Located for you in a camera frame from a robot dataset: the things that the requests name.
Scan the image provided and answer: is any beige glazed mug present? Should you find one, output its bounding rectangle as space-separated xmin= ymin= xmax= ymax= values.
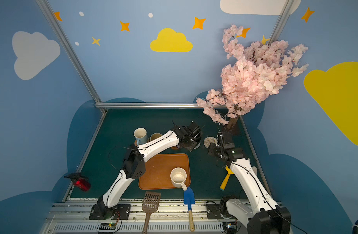
xmin=150 ymin=133 xmax=162 ymax=141

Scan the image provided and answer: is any white speckled mug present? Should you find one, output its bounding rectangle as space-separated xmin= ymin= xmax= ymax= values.
xmin=170 ymin=167 xmax=187 ymax=191

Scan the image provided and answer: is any light blue mug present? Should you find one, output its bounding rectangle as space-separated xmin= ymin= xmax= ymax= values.
xmin=133 ymin=128 xmax=149 ymax=146

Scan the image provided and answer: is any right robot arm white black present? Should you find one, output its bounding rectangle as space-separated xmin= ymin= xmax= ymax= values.
xmin=208 ymin=132 xmax=293 ymax=234

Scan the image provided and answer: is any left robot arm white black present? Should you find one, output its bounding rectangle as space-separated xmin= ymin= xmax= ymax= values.
xmin=89 ymin=122 xmax=202 ymax=220

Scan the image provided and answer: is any yellow toy shovel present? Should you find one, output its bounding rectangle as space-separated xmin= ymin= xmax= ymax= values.
xmin=220 ymin=166 xmax=234 ymax=191

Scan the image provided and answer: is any brown wooden tray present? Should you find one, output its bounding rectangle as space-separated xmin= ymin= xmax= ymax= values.
xmin=139 ymin=153 xmax=191 ymax=190

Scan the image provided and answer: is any brown slotted spatula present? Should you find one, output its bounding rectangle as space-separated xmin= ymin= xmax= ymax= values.
xmin=142 ymin=191 xmax=161 ymax=234

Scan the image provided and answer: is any right controller board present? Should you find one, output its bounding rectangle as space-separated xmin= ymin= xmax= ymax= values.
xmin=222 ymin=222 xmax=238 ymax=234

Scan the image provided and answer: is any controller board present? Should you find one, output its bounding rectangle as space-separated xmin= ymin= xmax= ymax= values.
xmin=222 ymin=222 xmax=238 ymax=234
xmin=98 ymin=222 xmax=116 ymax=234

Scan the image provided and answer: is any pink cherry blossom tree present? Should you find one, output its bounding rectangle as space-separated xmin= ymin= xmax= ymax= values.
xmin=196 ymin=25 xmax=308 ymax=125

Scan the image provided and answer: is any left controller board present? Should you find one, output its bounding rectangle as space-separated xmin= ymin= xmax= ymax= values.
xmin=98 ymin=222 xmax=116 ymax=234

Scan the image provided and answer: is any red black handheld device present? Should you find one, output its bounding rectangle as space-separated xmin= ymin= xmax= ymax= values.
xmin=64 ymin=173 xmax=91 ymax=192

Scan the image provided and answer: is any tree base plate dark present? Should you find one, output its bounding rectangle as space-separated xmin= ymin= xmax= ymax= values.
xmin=223 ymin=117 xmax=240 ymax=136

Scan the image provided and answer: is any aluminium frame rail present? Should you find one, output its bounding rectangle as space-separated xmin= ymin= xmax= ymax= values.
xmin=95 ymin=102 xmax=226 ymax=110

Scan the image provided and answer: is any blue spatula wooden handle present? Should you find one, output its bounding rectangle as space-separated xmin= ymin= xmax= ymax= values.
xmin=183 ymin=187 xmax=195 ymax=232

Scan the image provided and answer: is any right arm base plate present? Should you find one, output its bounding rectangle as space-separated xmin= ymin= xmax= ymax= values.
xmin=205 ymin=201 xmax=235 ymax=219

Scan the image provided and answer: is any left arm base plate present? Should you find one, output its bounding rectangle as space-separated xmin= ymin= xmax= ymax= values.
xmin=89 ymin=204 xmax=131 ymax=220

